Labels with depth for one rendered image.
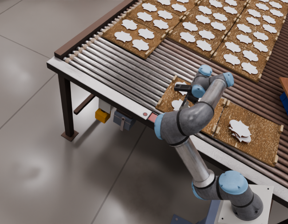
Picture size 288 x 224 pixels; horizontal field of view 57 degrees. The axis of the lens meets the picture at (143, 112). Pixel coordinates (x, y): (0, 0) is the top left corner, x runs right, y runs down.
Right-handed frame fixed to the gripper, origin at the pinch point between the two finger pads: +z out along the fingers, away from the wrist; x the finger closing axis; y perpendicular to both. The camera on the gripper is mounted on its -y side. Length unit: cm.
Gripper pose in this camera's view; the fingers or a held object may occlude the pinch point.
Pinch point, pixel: (182, 104)
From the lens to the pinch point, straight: 178.3
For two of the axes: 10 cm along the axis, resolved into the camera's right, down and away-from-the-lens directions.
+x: 4.4, -6.7, 6.0
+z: -2.1, 5.7, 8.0
